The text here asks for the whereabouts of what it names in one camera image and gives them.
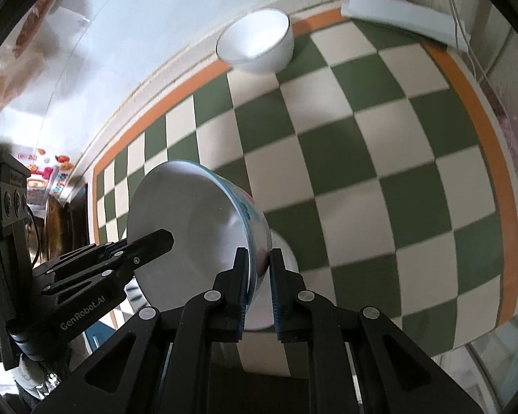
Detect blue patterned white bowl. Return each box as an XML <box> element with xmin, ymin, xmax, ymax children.
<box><xmin>126</xmin><ymin>160</ymin><xmax>272</xmax><ymax>311</ymax></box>

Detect green checkered table mat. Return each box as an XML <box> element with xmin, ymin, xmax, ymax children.
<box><xmin>93</xmin><ymin>9</ymin><xmax>518</xmax><ymax>376</ymax></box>

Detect white cable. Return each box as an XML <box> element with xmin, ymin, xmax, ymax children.
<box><xmin>439</xmin><ymin>0</ymin><xmax>495</xmax><ymax>85</ymax></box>

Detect floral white bowl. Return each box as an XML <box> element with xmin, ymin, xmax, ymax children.
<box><xmin>242</xmin><ymin>228</ymin><xmax>301</xmax><ymax>333</ymax></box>

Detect blue kitchen cabinet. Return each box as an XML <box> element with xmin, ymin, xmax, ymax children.
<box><xmin>86</xmin><ymin>306</ymin><xmax>127</xmax><ymax>342</ymax></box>

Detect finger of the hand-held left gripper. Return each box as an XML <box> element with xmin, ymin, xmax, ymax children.
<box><xmin>32</xmin><ymin>229</ymin><xmax>174</xmax><ymax>277</ymax></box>
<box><xmin>40</xmin><ymin>266</ymin><xmax>135</xmax><ymax>299</ymax></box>

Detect folded white paper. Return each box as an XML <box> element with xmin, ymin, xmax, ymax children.
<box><xmin>341</xmin><ymin>0</ymin><xmax>469</xmax><ymax>50</ymax></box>

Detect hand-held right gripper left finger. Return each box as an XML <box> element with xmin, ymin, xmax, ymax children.
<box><xmin>32</xmin><ymin>247</ymin><xmax>251</xmax><ymax>414</ymax></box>

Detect plain white bowl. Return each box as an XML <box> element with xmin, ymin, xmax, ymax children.
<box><xmin>216</xmin><ymin>9</ymin><xmax>295</xmax><ymax>74</ymax></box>

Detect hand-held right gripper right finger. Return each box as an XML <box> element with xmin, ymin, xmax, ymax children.
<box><xmin>268</xmin><ymin>248</ymin><xmax>486</xmax><ymax>414</ymax></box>

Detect large clear plastic bag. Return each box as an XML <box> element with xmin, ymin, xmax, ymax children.
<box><xmin>0</xmin><ymin>21</ymin><xmax>48</xmax><ymax>127</ymax></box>

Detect colourful wall decals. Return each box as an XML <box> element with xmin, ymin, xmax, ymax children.
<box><xmin>17</xmin><ymin>149</ymin><xmax>77</xmax><ymax>200</ymax></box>

